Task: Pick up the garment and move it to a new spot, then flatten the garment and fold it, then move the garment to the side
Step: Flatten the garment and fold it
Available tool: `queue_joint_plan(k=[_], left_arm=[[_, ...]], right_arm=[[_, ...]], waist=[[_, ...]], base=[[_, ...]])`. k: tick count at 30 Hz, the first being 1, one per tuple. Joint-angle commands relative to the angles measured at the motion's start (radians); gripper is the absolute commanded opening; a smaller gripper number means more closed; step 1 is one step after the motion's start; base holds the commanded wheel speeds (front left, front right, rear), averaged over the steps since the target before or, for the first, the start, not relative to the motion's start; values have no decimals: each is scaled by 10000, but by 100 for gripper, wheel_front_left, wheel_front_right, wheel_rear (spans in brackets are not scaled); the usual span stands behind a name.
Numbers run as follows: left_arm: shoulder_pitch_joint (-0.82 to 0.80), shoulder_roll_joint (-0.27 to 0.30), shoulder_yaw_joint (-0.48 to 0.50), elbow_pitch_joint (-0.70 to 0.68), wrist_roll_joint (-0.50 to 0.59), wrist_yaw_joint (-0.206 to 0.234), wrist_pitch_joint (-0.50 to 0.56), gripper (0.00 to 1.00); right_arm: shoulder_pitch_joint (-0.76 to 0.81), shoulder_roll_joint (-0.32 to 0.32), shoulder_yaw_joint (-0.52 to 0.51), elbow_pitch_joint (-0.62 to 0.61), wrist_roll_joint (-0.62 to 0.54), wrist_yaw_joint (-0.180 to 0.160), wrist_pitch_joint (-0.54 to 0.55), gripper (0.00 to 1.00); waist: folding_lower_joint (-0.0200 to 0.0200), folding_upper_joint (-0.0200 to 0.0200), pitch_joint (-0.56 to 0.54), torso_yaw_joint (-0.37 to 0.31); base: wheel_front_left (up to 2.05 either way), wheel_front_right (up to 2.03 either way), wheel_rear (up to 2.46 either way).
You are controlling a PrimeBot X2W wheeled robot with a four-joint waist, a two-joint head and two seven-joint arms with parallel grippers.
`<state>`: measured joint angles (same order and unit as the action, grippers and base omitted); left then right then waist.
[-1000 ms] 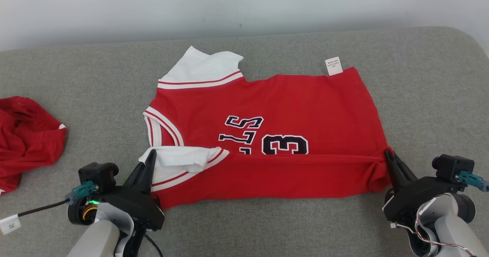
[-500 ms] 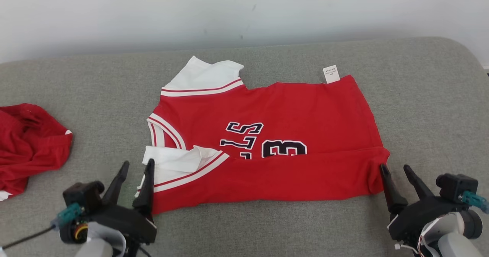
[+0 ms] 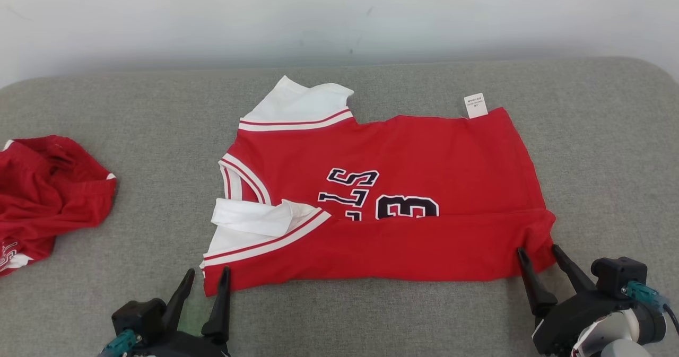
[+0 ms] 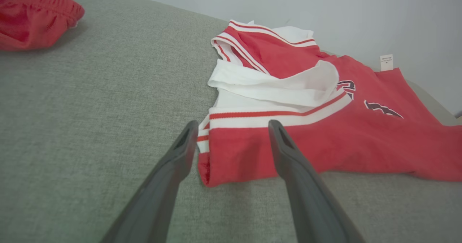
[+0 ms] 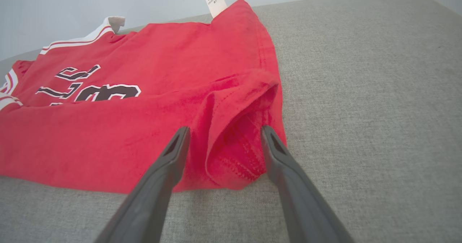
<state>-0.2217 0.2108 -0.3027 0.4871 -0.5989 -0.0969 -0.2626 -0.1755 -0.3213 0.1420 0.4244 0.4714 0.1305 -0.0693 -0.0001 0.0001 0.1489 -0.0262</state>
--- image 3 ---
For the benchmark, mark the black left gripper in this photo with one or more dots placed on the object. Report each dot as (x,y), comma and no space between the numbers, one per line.
(185,346)

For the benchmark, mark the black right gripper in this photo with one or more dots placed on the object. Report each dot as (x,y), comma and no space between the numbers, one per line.
(562,325)

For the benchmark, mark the red white-sleeved basketball jersey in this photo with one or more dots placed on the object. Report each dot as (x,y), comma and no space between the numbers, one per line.
(424,155)

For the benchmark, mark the red basketball shorts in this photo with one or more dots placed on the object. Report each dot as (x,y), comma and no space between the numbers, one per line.
(48,203)

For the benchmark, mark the grey fabric sofa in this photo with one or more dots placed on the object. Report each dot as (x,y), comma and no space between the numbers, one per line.
(106,107)

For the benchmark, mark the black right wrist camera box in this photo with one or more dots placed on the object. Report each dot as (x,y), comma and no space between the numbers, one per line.
(618,275)

